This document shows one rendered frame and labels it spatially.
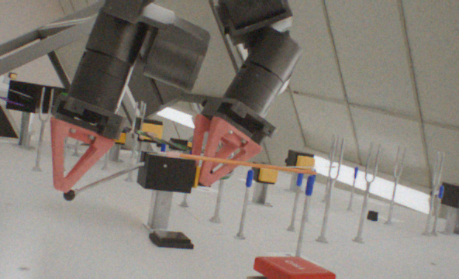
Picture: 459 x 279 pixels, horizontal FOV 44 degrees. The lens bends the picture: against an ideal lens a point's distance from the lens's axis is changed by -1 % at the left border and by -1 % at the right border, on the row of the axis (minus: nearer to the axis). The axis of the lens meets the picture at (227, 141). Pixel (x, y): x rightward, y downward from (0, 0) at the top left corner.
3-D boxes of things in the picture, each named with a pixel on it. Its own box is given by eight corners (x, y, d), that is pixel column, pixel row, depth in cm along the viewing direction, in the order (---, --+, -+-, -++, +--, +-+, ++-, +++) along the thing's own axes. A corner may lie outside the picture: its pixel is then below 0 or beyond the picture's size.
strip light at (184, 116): (191, 116, 600) (197, 113, 603) (139, 98, 702) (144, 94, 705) (196, 130, 608) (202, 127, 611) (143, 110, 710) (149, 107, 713)
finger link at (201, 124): (208, 189, 74) (245, 127, 75) (229, 200, 67) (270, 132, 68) (165, 163, 71) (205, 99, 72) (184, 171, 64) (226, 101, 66)
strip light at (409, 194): (431, 197, 358) (439, 191, 361) (298, 151, 460) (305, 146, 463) (435, 218, 366) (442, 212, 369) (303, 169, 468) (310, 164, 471)
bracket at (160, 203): (142, 224, 69) (148, 184, 69) (161, 225, 70) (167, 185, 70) (151, 233, 65) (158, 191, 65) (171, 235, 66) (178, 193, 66)
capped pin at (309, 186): (285, 264, 61) (302, 166, 60) (295, 263, 62) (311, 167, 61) (297, 269, 60) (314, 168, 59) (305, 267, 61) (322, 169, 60)
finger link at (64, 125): (84, 191, 68) (111, 118, 68) (93, 204, 61) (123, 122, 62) (27, 174, 65) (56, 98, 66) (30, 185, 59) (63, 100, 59)
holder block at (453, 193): (436, 225, 110) (444, 179, 109) (473, 239, 99) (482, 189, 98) (415, 222, 109) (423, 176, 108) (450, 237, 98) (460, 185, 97)
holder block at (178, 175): (136, 182, 68) (141, 149, 68) (180, 187, 70) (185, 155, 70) (144, 189, 64) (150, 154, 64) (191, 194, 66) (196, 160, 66)
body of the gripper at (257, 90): (236, 134, 76) (264, 87, 76) (271, 142, 66) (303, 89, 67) (197, 108, 73) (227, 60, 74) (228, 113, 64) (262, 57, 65)
